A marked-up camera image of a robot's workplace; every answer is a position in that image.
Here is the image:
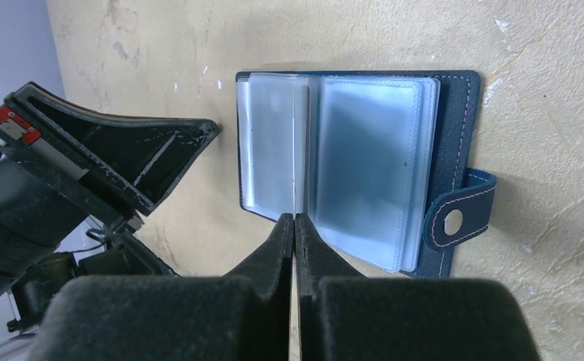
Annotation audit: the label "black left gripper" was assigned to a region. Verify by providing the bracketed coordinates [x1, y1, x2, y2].
[0, 82, 221, 334]

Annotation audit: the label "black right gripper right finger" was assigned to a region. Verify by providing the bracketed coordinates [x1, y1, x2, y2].
[295, 213, 366, 360]

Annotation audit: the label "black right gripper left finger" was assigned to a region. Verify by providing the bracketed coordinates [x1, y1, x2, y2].
[224, 214, 295, 360]

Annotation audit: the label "navy blue card holder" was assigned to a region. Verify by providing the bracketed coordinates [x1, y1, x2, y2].
[236, 70, 497, 278]

